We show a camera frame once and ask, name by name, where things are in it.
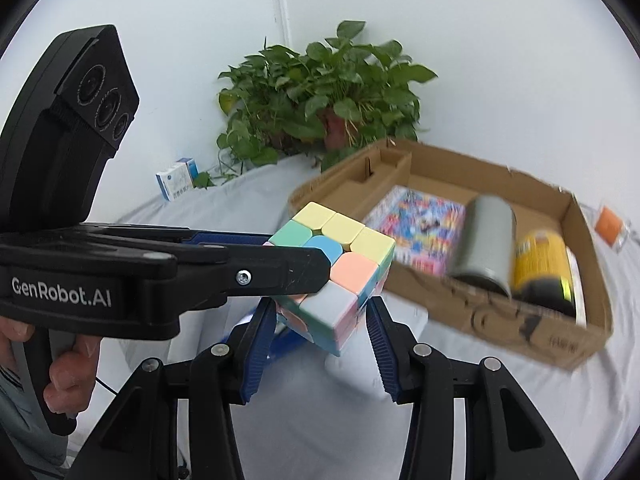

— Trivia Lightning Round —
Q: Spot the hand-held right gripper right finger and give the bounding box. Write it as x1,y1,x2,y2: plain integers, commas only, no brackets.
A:
364,297,581,480

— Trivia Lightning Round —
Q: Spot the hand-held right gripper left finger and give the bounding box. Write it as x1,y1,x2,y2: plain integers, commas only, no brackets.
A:
65,298,279,480

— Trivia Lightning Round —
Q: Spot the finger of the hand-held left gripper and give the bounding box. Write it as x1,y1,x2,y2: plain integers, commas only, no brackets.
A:
175,245,332,311
100,224,281,254

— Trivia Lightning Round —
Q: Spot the pastel puzzle cube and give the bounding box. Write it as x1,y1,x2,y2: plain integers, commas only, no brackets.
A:
262,201,397,358

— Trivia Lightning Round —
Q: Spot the brown cardboard box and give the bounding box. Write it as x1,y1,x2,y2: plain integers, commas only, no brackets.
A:
288,138,614,372

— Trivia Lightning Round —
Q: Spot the colourful cartoon puzzle box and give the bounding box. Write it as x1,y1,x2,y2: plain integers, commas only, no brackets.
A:
361,185,467,277

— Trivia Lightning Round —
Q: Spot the grey metal can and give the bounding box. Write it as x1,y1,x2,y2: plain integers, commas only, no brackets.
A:
446,194,518,299

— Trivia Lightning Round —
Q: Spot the yellow bottle with black band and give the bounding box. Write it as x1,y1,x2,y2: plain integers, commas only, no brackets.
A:
511,228,587,321

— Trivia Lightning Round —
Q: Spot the person's left hand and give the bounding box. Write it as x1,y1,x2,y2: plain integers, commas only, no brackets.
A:
0,315,101,417

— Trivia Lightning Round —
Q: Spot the blue and white medicine box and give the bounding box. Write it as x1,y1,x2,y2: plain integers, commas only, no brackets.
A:
154,157,199,203

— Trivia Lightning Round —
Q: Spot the grey tablecloth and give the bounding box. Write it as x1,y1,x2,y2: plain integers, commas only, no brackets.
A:
65,152,640,480

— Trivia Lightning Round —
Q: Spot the potted green plant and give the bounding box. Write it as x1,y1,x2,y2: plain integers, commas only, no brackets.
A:
192,20,439,190

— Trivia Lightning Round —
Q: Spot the small orange labelled container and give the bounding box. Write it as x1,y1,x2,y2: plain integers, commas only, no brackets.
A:
593,204,629,250

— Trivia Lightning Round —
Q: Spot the black cable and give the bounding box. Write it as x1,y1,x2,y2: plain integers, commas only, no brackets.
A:
94,374,125,400

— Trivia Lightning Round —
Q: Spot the white wall conduit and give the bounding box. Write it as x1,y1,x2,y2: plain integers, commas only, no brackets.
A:
272,0,292,49

